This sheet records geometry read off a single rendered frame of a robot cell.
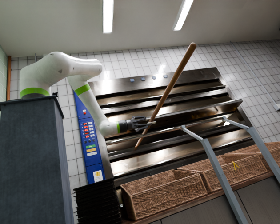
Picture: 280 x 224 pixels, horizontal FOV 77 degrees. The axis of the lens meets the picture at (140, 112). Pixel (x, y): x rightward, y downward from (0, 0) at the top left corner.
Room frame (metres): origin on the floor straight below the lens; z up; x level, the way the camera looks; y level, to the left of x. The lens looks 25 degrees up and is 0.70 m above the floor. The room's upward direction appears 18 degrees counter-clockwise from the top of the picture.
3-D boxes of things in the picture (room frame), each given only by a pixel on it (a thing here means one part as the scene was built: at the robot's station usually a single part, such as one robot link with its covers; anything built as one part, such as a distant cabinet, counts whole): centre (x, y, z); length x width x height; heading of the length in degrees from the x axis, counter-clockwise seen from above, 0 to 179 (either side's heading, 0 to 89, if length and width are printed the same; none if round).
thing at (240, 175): (1.77, -0.51, 0.72); 0.56 x 0.49 x 0.28; 107
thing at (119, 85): (2.05, -0.40, 2.00); 1.80 x 0.08 x 0.21; 109
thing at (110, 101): (2.02, -0.41, 1.80); 1.79 x 0.11 x 0.19; 109
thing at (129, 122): (1.24, 0.09, 1.20); 0.09 x 0.07 x 0.08; 110
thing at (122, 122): (1.22, 0.16, 1.20); 0.12 x 0.06 x 0.09; 20
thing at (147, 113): (2.02, -0.41, 1.54); 1.79 x 0.11 x 0.19; 109
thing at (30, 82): (0.69, 0.46, 1.36); 0.16 x 0.13 x 0.19; 74
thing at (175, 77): (1.39, -0.03, 1.20); 1.71 x 0.03 x 0.03; 19
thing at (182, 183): (1.58, 0.06, 0.72); 0.56 x 0.49 x 0.28; 109
